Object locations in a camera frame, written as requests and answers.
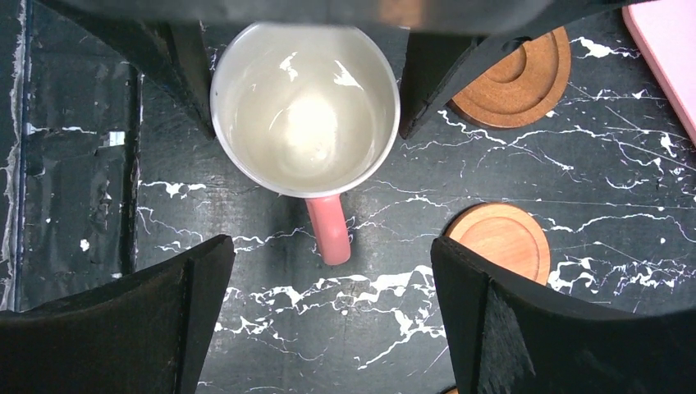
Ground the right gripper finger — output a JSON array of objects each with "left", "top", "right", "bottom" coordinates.
[
  {"left": 1, "top": 235, "right": 235, "bottom": 393},
  {"left": 430, "top": 236, "right": 695, "bottom": 393}
]

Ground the plain brown coaster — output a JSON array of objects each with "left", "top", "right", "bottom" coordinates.
[{"left": 445, "top": 203, "right": 551, "bottom": 286}]

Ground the pink serving tray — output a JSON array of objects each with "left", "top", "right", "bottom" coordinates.
[{"left": 622, "top": 0, "right": 695, "bottom": 140}]

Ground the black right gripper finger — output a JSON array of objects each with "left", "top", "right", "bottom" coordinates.
[
  {"left": 41, "top": 1, "right": 215, "bottom": 140},
  {"left": 399, "top": 32, "right": 530, "bottom": 140}
]

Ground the brown grooved wooden coaster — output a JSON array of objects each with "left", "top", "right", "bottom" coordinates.
[{"left": 449, "top": 26, "right": 571, "bottom": 129}]

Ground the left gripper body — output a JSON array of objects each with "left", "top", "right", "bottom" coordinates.
[{"left": 54, "top": 0, "right": 653, "bottom": 36}]

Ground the pink mug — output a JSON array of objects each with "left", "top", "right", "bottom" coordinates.
[{"left": 210, "top": 22, "right": 401, "bottom": 265}]

